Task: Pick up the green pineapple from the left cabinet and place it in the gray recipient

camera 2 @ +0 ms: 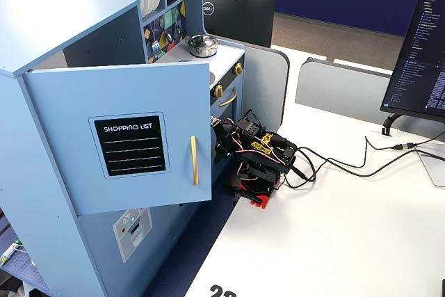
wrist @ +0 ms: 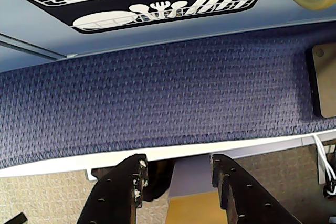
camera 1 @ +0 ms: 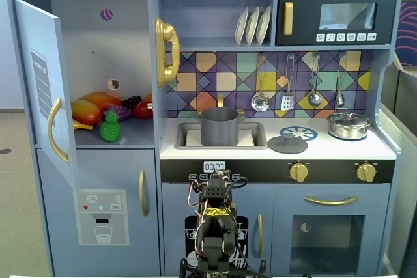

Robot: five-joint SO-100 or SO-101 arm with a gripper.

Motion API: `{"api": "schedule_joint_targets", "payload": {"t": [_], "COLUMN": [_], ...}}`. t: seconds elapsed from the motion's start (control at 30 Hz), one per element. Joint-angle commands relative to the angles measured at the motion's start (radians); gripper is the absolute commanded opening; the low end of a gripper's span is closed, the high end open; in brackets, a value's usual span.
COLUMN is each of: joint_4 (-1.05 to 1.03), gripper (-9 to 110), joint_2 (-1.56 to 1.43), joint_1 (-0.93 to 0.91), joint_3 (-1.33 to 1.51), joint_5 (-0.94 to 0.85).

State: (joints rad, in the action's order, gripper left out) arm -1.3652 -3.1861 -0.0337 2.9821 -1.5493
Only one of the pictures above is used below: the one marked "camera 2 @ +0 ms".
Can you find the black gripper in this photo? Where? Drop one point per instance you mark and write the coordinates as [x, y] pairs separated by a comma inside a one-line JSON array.
[[220, 145]]

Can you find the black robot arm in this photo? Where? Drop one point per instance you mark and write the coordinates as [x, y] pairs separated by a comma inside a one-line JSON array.
[[267, 165]]

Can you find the blue shopping list cabinet door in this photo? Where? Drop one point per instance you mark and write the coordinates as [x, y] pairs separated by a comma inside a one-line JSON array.
[[69, 137]]

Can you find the gold stove knob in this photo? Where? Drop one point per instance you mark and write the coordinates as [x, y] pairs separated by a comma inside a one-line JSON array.
[[238, 68], [218, 91]]

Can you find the red table clamp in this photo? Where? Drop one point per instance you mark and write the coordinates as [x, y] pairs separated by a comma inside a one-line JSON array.
[[262, 201]]

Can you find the gray desk divider panel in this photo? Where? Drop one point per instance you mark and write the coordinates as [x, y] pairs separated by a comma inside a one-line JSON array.
[[264, 81], [333, 88]]

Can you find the steel pot with lid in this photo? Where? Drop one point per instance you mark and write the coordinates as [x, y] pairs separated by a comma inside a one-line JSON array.
[[201, 45]]

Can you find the steel toy spatula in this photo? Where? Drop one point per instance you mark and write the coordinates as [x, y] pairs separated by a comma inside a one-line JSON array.
[[155, 46]]

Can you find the steel toy ladle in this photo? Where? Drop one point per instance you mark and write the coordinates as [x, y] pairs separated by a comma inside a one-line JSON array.
[[168, 37]]

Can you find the steel toy spoon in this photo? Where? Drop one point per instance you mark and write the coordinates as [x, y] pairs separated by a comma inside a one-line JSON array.
[[178, 27]]

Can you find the black dell monitor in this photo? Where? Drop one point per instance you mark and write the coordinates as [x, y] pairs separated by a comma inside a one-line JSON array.
[[240, 18]]

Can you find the gray flat stand base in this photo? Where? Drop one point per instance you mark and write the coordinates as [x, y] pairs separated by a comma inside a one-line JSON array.
[[434, 170]]

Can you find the blue toy kitchen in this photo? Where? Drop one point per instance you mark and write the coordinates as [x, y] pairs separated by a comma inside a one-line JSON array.
[[52, 15]]

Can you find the monitor showing code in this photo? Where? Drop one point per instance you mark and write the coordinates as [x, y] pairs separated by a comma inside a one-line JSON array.
[[420, 53]]

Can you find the white marker pen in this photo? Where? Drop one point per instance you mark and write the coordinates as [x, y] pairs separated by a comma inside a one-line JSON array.
[[7, 254]]

